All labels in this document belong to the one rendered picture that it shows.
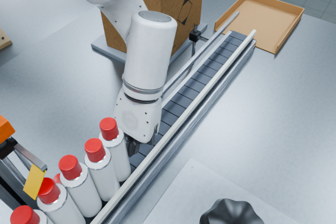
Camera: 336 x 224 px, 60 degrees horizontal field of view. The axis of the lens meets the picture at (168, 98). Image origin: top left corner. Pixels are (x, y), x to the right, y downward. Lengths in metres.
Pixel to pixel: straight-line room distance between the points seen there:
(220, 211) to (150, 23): 0.31
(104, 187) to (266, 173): 0.42
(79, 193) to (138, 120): 0.18
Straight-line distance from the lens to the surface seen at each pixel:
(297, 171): 0.86
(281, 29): 1.29
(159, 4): 0.86
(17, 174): 0.60
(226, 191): 0.73
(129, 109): 0.61
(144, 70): 0.54
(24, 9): 1.48
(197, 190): 0.72
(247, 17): 1.32
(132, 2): 0.60
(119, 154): 0.63
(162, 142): 0.74
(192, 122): 0.83
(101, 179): 0.61
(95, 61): 1.09
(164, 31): 0.51
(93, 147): 0.55
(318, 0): 3.39
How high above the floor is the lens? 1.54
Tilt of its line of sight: 49 degrees down
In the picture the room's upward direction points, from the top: straight up
